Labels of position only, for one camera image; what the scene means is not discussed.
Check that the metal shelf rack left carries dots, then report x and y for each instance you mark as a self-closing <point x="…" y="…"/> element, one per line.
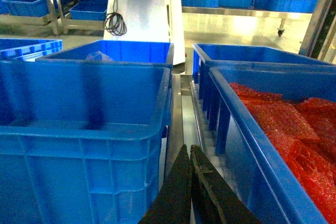
<point x="56" y="23"/>

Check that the blue crate on trolley right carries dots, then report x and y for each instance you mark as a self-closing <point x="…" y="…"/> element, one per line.
<point x="291" y="6"/>

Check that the blue plastic crate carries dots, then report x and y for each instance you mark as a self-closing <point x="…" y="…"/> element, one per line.
<point x="80" y="142"/>

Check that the blue crate behind left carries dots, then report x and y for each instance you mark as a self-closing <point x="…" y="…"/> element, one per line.
<point x="143" y="53"/>

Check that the metal shelf surface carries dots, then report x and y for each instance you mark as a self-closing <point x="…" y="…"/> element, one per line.
<point x="189" y="127"/>

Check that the red bubble wrap sheets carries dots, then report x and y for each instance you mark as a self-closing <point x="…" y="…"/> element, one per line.
<point x="304" y="135"/>

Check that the blue crate on floor rack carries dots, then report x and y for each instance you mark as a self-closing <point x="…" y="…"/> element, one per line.
<point x="89" y="10"/>

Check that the blue crate behind right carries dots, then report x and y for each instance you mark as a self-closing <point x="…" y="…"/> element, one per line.
<point x="206" y="56"/>

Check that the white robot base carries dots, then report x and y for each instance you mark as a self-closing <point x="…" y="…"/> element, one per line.
<point x="151" y="20"/>

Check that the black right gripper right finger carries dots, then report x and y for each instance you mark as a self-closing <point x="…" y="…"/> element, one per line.
<point x="213" y="199"/>

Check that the blue crate far left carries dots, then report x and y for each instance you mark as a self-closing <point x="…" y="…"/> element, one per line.
<point x="20" y="49"/>

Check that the blue crate on left rack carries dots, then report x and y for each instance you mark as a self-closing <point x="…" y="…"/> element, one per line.
<point x="29" y="8"/>

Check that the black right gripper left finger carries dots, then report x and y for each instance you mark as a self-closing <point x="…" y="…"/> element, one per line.
<point x="173" y="203"/>

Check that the metal shelf post right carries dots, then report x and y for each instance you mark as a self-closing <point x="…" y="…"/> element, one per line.
<point x="319" y="40"/>

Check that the blue crate with red material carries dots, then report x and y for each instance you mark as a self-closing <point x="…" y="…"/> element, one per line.
<point x="261" y="178"/>

